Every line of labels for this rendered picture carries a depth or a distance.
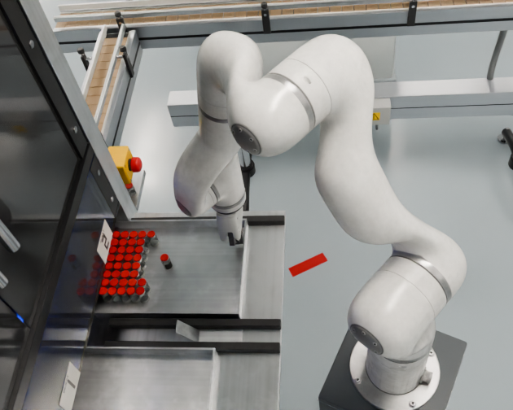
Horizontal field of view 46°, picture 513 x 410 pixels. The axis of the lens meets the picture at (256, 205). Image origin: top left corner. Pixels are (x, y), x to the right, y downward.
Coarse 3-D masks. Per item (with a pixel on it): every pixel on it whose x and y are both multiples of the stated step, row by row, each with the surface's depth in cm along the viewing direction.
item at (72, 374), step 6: (72, 366) 120; (72, 372) 120; (78, 372) 123; (66, 378) 117; (72, 378) 120; (78, 378) 122; (66, 384) 117; (66, 390) 117; (72, 390) 120; (66, 396) 117; (72, 396) 120; (60, 402) 114; (66, 402) 117; (72, 402) 120; (66, 408) 117
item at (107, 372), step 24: (96, 360) 136; (120, 360) 136; (144, 360) 135; (168, 360) 134; (192, 360) 134; (216, 360) 132; (96, 384) 133; (120, 384) 132; (144, 384) 132; (168, 384) 131; (192, 384) 131; (72, 408) 130; (96, 408) 130; (120, 408) 129; (144, 408) 129; (168, 408) 128; (192, 408) 127
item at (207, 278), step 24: (168, 240) 154; (192, 240) 153; (216, 240) 152; (192, 264) 148; (216, 264) 148; (240, 264) 147; (168, 288) 145; (192, 288) 145; (216, 288) 144; (240, 288) 139; (96, 312) 140; (120, 312) 139; (144, 312) 138; (168, 312) 138; (192, 312) 137; (216, 312) 136; (240, 312) 138
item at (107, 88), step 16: (80, 48) 185; (96, 48) 189; (112, 48) 194; (128, 48) 193; (96, 64) 190; (112, 64) 183; (128, 64) 187; (96, 80) 186; (112, 80) 185; (128, 80) 189; (96, 96) 181; (112, 96) 180; (128, 96) 189; (96, 112) 171; (112, 112) 176; (112, 128) 175; (112, 144) 175
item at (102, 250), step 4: (104, 220) 138; (104, 224) 138; (104, 228) 138; (108, 228) 141; (104, 232) 138; (108, 232) 141; (100, 236) 136; (108, 236) 140; (100, 240) 135; (104, 240) 138; (108, 240) 140; (100, 244) 135; (100, 248) 135; (104, 248) 138; (108, 248) 140; (100, 252) 135; (104, 252) 138; (100, 256) 136; (104, 256) 138; (104, 260) 138
